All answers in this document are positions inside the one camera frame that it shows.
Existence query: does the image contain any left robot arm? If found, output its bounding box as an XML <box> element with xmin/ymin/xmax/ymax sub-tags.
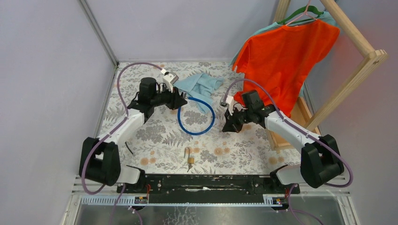
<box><xmin>79</xmin><ymin>74</ymin><xmax>187</xmax><ymax>193</ymax></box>

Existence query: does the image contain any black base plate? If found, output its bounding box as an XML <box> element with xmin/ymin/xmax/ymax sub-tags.
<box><xmin>116</xmin><ymin>174</ymin><xmax>290</xmax><ymax>197</ymax></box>

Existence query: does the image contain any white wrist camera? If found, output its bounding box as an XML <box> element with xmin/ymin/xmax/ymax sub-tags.
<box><xmin>220</xmin><ymin>95</ymin><xmax>235</xmax><ymax>108</ymax></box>
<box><xmin>161</xmin><ymin>68</ymin><xmax>179</xmax><ymax>93</ymax></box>

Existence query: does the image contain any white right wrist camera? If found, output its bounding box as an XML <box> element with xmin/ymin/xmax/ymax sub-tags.
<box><xmin>220</xmin><ymin>95</ymin><xmax>235</xmax><ymax>108</ymax></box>

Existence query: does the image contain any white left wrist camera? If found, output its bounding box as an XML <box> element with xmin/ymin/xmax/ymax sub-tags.
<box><xmin>161</xmin><ymin>68</ymin><xmax>179</xmax><ymax>93</ymax></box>

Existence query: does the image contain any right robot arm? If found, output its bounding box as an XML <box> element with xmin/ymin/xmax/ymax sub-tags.
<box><xmin>220</xmin><ymin>90</ymin><xmax>344</xmax><ymax>193</ymax></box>

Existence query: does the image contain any light blue towel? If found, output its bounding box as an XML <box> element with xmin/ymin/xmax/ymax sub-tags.
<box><xmin>174</xmin><ymin>73</ymin><xmax>224</xmax><ymax>106</ymax></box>

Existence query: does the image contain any green clothes hanger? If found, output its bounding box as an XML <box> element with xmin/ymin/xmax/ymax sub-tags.
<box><xmin>277</xmin><ymin>5</ymin><xmax>323</xmax><ymax>25</ymax></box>

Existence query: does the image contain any blue cable lock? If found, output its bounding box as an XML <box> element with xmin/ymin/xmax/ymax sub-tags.
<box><xmin>177</xmin><ymin>96</ymin><xmax>216</xmax><ymax>136</ymax></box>

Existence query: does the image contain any pink clothes hanger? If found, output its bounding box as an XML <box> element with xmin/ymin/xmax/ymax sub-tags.
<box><xmin>285</xmin><ymin>0</ymin><xmax>317</xmax><ymax>26</ymax></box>

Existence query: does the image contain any orange t-shirt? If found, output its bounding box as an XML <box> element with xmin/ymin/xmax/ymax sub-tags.
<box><xmin>232</xmin><ymin>20</ymin><xmax>340</xmax><ymax>116</ymax></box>

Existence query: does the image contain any teal t-shirt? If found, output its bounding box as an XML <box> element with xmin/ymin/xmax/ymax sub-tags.
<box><xmin>230</xmin><ymin>11</ymin><xmax>339</xmax><ymax>66</ymax></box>

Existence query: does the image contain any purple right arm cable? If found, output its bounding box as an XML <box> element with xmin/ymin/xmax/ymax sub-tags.
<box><xmin>222</xmin><ymin>78</ymin><xmax>354</xmax><ymax>225</ymax></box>

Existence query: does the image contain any wooden clothes rack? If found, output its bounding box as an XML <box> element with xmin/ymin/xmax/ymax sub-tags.
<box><xmin>263</xmin><ymin>0</ymin><xmax>389</xmax><ymax>151</ymax></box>

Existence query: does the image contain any aluminium slotted rail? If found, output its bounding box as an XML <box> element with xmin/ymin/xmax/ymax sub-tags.
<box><xmin>81</xmin><ymin>194</ymin><xmax>290</xmax><ymax>208</ymax></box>

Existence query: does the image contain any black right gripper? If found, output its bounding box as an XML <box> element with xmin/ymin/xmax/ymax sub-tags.
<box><xmin>222</xmin><ymin>105</ymin><xmax>253</xmax><ymax>134</ymax></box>

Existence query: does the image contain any brass padlock with key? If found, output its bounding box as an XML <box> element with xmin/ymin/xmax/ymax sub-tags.
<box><xmin>184</xmin><ymin>147</ymin><xmax>195</xmax><ymax>172</ymax></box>

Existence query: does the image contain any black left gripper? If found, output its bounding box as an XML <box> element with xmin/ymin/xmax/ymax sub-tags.
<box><xmin>150</xmin><ymin>83</ymin><xmax>187</xmax><ymax>110</ymax></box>

